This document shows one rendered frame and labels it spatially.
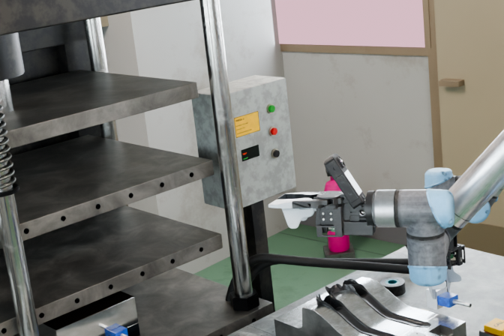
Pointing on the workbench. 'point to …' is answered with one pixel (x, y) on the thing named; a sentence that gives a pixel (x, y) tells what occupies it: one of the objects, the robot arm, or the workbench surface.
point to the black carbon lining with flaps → (368, 304)
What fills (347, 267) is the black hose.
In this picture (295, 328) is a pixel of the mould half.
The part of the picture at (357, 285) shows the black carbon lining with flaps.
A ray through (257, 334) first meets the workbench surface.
